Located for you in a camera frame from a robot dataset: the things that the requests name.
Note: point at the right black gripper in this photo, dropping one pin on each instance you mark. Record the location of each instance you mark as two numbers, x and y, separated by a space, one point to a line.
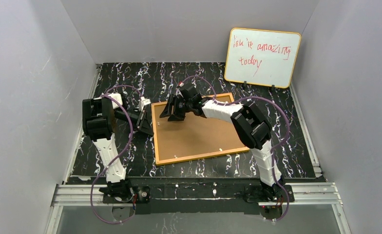
179 105

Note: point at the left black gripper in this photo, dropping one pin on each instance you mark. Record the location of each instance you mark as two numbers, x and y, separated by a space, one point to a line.
141 119

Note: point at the brown backing board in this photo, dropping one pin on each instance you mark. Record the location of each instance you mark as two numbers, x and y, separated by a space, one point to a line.
197 132

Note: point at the yellow wooden picture frame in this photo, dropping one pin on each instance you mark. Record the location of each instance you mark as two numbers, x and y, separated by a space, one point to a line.
155 135

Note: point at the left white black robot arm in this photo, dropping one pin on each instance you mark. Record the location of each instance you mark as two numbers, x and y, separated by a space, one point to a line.
99 117

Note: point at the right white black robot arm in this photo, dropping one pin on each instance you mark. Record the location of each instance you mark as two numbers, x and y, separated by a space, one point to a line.
251 125

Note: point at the whiteboard with red writing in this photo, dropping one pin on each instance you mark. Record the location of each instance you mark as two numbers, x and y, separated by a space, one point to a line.
261 57

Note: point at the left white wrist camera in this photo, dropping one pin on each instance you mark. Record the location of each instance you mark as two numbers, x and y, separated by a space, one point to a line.
143 103

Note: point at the aluminium rail with black bases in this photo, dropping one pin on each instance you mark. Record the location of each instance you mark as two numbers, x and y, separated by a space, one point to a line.
199 195

